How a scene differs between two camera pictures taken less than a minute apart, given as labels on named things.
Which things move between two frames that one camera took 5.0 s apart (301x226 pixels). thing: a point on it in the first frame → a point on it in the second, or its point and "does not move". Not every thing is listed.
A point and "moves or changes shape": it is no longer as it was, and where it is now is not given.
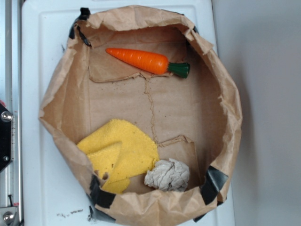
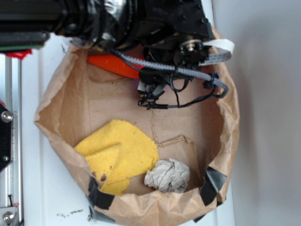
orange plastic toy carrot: [151, 63] moves or changes shape
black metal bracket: [6, 117] does not move
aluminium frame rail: [11, 97] does not move
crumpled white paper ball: [170, 174] does not move
